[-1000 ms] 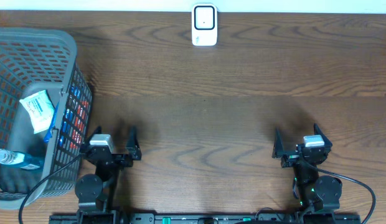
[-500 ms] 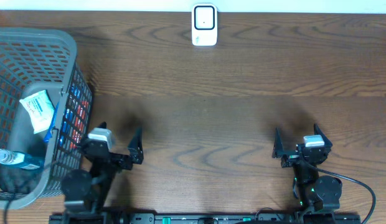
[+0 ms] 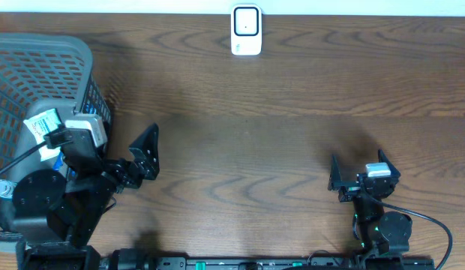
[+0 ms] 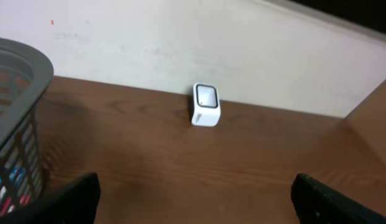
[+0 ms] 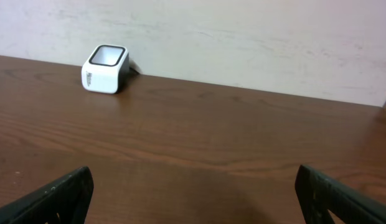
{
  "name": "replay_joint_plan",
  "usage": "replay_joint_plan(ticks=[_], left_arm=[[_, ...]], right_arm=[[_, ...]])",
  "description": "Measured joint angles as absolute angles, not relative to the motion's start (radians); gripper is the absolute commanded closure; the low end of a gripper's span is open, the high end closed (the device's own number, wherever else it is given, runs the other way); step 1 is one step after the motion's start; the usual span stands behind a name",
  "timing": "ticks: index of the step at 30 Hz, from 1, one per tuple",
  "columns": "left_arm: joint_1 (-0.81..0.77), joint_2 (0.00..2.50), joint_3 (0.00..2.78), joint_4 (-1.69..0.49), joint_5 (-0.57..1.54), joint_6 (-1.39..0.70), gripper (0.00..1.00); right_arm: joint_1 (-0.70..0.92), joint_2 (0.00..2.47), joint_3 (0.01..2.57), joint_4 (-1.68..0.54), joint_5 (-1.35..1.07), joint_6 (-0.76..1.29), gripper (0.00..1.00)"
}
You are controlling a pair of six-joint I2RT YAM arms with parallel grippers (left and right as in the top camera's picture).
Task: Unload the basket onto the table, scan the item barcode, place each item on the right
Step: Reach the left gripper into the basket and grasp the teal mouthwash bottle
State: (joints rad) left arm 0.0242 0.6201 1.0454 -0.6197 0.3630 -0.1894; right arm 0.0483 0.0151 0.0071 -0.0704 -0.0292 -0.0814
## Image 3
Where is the white teal wet wipes pack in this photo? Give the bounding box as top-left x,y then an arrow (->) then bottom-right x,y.
23,109 -> 62,161

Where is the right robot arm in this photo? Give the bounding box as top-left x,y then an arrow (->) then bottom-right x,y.
328,150 -> 413,269

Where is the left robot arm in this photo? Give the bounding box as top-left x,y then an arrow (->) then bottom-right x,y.
12,124 -> 160,269

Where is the grey plastic shopping basket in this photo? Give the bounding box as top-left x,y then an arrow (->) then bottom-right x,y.
0,31 -> 113,254

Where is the teal mouthwash bottle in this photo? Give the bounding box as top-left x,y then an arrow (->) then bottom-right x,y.
0,179 -> 17,200

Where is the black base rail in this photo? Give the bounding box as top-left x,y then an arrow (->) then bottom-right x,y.
100,247 -> 436,270

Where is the white barcode scanner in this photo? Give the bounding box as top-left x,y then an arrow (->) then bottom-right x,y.
230,4 -> 263,56

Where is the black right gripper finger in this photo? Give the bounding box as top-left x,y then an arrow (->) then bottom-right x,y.
378,149 -> 401,177
328,155 -> 342,190

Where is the blue Oreo cookie pack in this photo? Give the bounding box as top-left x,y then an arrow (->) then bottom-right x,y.
52,152 -> 68,174

